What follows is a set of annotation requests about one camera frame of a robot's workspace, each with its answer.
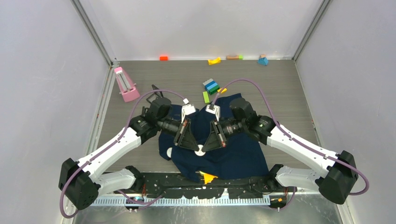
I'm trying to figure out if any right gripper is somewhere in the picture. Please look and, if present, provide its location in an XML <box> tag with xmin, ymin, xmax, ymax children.
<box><xmin>203</xmin><ymin>118</ymin><xmax>247</xmax><ymax>152</ymax></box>

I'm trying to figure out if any pink metronome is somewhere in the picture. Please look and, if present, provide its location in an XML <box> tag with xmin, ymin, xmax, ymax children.
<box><xmin>114</xmin><ymin>67</ymin><xmax>140</xmax><ymax>103</ymax></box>

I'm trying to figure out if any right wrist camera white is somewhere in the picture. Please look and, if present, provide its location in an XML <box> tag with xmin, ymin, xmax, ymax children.
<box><xmin>205</xmin><ymin>104</ymin><xmax>220</xmax><ymax>121</ymax></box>

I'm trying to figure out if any yellow orange block stack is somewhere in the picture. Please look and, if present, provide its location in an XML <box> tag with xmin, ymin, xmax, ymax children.
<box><xmin>199</xmin><ymin>171</ymin><xmax>218</xmax><ymax>184</ymax></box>

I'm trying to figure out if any black frame stand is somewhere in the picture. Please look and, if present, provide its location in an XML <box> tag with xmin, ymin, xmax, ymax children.
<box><xmin>146</xmin><ymin>91</ymin><xmax>164</xmax><ymax>104</ymax></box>

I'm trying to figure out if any yellow arch block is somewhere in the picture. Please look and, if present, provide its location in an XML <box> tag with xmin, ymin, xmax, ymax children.
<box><xmin>207</xmin><ymin>57</ymin><xmax>221</xmax><ymax>65</ymax></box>

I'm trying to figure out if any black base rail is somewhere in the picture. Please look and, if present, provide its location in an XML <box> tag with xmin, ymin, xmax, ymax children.
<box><xmin>121</xmin><ymin>172</ymin><xmax>293</xmax><ymax>199</ymax></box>

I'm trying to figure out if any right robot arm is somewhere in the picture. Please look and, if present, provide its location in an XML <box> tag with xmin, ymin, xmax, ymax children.
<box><xmin>202</xmin><ymin>98</ymin><xmax>359</xmax><ymax>204</ymax></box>

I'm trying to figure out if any lime green block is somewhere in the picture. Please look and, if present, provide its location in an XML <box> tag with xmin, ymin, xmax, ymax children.
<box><xmin>202</xmin><ymin>91</ymin><xmax>210</xmax><ymax>104</ymax></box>

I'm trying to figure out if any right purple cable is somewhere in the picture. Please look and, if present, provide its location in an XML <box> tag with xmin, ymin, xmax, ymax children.
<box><xmin>210</xmin><ymin>78</ymin><xmax>370</xmax><ymax>212</ymax></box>

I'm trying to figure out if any blue triangle block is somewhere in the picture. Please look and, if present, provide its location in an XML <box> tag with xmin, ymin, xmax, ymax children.
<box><xmin>257</xmin><ymin>57</ymin><xmax>269</xmax><ymax>66</ymax></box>

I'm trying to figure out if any yellow small block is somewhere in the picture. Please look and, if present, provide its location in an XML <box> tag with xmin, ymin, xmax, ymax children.
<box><xmin>217</xmin><ymin>88</ymin><xmax>227</xmax><ymax>94</ymax></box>

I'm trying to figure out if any grey blue green block stack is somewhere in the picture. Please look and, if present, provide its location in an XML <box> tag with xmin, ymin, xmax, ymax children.
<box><xmin>203</xmin><ymin>78</ymin><xmax>220</xmax><ymax>95</ymax></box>

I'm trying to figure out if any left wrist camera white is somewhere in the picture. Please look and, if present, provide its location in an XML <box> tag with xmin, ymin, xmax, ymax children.
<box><xmin>181</xmin><ymin>98</ymin><xmax>197</xmax><ymax>123</ymax></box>

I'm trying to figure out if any tan flat block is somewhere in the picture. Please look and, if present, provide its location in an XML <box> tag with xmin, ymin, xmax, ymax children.
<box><xmin>226</xmin><ymin>55</ymin><xmax>239</xmax><ymax>60</ymax></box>

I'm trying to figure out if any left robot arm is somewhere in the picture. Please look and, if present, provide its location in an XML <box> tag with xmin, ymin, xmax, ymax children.
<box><xmin>59</xmin><ymin>98</ymin><xmax>199</xmax><ymax>210</ymax></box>

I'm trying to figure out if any navy blue t-shirt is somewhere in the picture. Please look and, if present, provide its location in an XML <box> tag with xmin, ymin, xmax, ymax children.
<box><xmin>158</xmin><ymin>93</ymin><xmax>269</xmax><ymax>182</ymax></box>

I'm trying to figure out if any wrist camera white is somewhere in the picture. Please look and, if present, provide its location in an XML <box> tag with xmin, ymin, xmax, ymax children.
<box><xmin>181</xmin><ymin>98</ymin><xmax>197</xmax><ymax>123</ymax></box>
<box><xmin>205</xmin><ymin>104</ymin><xmax>220</xmax><ymax>121</ymax></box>

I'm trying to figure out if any purple cable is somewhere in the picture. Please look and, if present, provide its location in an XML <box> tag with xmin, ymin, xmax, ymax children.
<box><xmin>59</xmin><ymin>90</ymin><xmax>189</xmax><ymax>219</ymax></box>
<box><xmin>210</xmin><ymin>78</ymin><xmax>370</xmax><ymax>212</ymax></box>

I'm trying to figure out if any white round brooch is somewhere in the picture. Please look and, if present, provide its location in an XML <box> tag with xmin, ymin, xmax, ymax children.
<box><xmin>194</xmin><ymin>144</ymin><xmax>205</xmax><ymax>156</ymax></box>
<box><xmin>166</xmin><ymin>147</ymin><xmax>172</xmax><ymax>159</ymax></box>

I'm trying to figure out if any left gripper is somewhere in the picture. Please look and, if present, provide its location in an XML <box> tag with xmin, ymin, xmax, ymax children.
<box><xmin>157</xmin><ymin>118</ymin><xmax>199</xmax><ymax>151</ymax></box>

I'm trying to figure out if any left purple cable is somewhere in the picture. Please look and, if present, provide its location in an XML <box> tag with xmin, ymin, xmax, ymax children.
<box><xmin>59</xmin><ymin>90</ymin><xmax>189</xmax><ymax>219</ymax></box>

